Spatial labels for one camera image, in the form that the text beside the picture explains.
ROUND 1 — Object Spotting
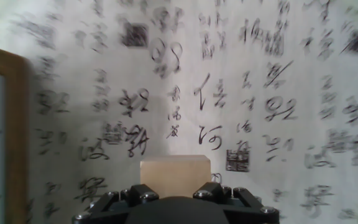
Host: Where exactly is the wooden picture frame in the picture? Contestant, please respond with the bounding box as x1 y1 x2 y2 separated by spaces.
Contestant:
0 42 32 224

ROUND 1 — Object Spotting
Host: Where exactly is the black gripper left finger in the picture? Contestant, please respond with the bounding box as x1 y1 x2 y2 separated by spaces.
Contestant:
71 184 160 224

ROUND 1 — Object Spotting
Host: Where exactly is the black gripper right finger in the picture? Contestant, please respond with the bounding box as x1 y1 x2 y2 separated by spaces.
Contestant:
193 182 280 224

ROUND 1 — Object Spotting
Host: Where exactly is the beige calligraphy print cloth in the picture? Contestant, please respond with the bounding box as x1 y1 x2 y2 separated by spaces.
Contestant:
0 0 358 224

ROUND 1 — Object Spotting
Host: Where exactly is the light wooden block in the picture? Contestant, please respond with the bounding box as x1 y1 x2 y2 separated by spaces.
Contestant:
140 154 212 198

